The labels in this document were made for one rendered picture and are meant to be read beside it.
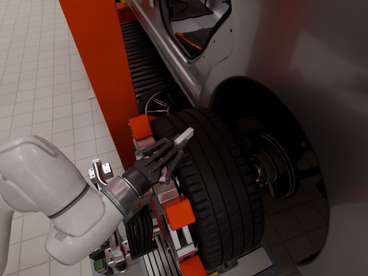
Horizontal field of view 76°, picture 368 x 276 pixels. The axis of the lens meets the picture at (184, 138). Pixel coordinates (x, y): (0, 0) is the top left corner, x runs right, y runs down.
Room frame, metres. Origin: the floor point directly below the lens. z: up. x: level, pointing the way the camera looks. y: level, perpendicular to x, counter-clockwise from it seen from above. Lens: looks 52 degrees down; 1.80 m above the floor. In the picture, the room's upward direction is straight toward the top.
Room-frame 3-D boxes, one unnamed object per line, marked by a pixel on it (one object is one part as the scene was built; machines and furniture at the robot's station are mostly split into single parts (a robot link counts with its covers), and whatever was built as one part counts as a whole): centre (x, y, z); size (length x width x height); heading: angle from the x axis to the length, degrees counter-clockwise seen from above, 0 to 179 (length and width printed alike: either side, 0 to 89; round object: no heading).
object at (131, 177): (0.31, 0.10, 1.26); 0.09 x 0.08 x 0.07; 138
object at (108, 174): (0.50, 0.35, 0.93); 0.09 x 0.05 x 0.05; 113
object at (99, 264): (0.20, 0.37, 0.64); 0.04 x 0.04 x 0.04; 23
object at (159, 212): (0.40, 0.16, 0.85); 0.21 x 0.14 x 0.14; 113
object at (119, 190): (0.25, 0.15, 1.26); 0.09 x 0.06 x 0.09; 49
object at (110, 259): (0.19, 0.22, 0.93); 0.09 x 0.05 x 0.05; 113
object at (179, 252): (0.43, 0.10, 0.85); 0.54 x 0.07 x 0.54; 23
